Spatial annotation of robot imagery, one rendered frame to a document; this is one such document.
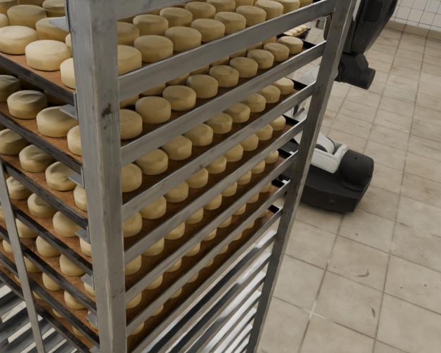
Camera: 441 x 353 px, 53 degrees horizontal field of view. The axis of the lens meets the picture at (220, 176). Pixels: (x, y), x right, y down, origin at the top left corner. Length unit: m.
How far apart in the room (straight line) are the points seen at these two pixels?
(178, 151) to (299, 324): 1.58
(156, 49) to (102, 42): 0.17
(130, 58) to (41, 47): 0.10
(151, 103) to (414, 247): 2.32
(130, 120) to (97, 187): 0.13
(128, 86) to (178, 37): 0.14
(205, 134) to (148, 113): 0.16
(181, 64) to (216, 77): 0.19
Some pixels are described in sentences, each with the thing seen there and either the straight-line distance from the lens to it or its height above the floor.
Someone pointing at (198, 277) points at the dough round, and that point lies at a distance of 1.01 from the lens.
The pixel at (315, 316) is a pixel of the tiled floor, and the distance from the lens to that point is 2.23.
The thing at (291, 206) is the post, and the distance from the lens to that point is 1.17.
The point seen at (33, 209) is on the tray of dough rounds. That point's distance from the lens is 0.75.
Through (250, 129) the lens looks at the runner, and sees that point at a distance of 0.80.
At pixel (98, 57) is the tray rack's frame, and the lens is 0.42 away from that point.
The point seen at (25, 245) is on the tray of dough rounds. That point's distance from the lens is 0.85.
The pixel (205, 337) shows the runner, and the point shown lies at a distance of 1.25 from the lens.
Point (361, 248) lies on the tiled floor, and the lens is 2.64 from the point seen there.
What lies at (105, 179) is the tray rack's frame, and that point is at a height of 1.42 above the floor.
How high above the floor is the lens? 1.73
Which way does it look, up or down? 37 degrees down
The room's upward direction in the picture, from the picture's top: 8 degrees clockwise
